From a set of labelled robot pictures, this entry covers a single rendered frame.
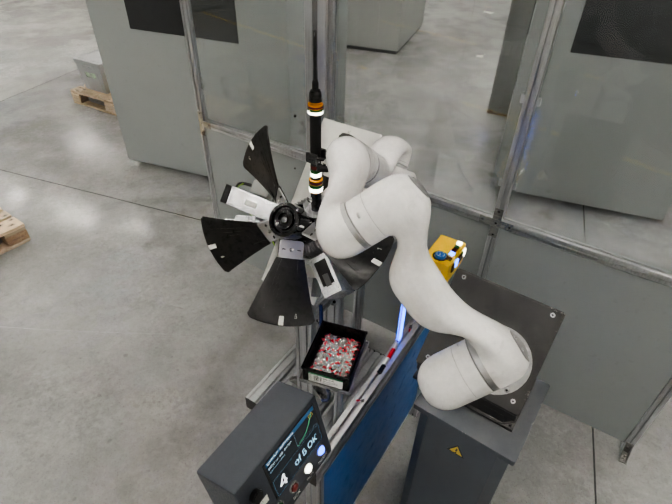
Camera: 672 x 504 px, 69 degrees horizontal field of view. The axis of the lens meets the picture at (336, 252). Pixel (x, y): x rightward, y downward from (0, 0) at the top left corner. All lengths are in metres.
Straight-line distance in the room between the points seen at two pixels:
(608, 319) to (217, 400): 1.85
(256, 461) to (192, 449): 1.53
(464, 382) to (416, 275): 0.25
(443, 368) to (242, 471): 0.44
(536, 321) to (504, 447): 0.35
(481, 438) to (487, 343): 0.53
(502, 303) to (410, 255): 0.58
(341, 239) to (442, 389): 0.37
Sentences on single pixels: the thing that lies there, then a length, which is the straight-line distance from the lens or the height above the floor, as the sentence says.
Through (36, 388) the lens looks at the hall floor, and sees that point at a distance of 3.04.
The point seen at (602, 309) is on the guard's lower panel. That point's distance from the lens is 2.29.
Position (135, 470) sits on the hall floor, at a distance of 2.57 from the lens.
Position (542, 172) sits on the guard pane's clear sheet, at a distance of 2.04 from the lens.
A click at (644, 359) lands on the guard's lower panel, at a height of 0.58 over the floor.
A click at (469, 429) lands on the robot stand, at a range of 1.50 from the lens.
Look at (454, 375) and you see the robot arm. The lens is 1.04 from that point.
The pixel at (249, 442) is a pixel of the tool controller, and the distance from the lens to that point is 1.07.
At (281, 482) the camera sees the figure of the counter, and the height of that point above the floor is 1.16.
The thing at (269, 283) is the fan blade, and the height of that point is 1.04.
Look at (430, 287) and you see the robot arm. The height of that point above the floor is 1.53.
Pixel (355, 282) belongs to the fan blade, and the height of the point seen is 1.14.
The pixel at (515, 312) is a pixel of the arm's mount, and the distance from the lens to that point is 1.45.
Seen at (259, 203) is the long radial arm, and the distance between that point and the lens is 1.90.
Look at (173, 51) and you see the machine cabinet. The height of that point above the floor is 1.06.
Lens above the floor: 2.16
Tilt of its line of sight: 39 degrees down
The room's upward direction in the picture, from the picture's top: 2 degrees clockwise
